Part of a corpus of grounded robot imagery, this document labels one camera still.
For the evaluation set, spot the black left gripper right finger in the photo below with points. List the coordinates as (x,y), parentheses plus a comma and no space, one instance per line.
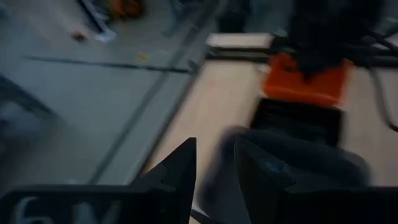
(295,205)

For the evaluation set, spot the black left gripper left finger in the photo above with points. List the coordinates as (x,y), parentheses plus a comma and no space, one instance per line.
(109,205)

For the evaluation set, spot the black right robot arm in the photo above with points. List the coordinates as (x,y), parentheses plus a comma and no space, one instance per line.
(335,14)

